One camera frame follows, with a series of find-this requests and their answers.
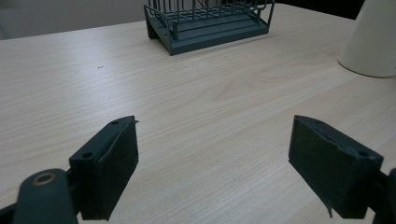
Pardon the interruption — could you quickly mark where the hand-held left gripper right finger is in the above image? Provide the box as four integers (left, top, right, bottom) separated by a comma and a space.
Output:
288, 114, 385, 219

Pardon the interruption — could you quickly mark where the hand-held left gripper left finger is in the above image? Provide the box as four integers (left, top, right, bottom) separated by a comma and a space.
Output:
68, 115, 140, 221

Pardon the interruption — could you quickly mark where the dark green wire rack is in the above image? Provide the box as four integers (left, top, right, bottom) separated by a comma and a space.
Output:
143, 0, 276, 57

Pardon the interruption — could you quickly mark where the cream white container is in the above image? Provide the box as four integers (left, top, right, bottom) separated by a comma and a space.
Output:
337, 0, 396, 78

